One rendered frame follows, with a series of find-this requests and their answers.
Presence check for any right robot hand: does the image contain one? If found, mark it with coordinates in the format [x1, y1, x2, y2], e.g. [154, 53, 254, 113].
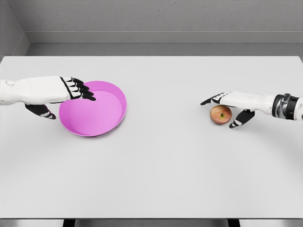
[200, 91, 262, 129]

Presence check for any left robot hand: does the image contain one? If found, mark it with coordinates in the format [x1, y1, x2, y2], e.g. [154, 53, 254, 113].
[24, 75, 97, 121]

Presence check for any red yellow apple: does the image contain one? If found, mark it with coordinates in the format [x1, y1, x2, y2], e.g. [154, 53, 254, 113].
[210, 105, 233, 125]

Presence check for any pink round plate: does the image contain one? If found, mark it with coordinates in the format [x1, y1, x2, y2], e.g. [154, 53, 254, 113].
[58, 80, 127, 138]

